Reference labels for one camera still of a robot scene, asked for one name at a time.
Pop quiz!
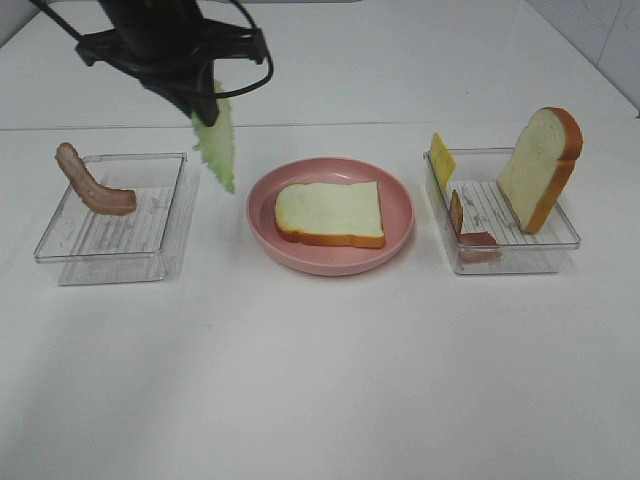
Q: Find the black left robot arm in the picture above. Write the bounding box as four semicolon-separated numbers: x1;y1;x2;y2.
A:
76;1;274;127

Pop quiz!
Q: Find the yellow cheese slice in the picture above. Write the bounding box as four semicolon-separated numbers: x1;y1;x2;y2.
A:
429;132;457;191

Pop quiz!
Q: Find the clear right plastic tray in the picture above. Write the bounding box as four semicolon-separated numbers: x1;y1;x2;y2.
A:
423;147;581;275

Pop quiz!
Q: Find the clear left plastic tray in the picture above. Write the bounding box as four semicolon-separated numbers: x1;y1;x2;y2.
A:
34;153;199;286

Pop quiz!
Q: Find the white bread slice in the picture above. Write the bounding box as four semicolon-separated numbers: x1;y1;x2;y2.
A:
274;181;386;249
497;107;583;234

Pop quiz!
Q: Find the clear plastic tray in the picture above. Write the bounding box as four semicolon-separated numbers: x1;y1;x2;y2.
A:
423;147;581;275
34;153;199;286

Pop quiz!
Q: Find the green lettuce leaf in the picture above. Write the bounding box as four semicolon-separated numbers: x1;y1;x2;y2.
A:
191;98;236;194

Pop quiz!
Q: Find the pink round plate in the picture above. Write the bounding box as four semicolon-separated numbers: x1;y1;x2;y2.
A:
246;157;415;276

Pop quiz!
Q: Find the long bacon strip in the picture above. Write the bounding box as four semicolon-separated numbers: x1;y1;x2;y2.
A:
55;142;137;216

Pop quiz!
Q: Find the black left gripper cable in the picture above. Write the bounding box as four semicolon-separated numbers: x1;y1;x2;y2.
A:
27;0;276;100

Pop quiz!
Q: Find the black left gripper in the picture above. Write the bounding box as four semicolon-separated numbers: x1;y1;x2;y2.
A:
76;19;267;126

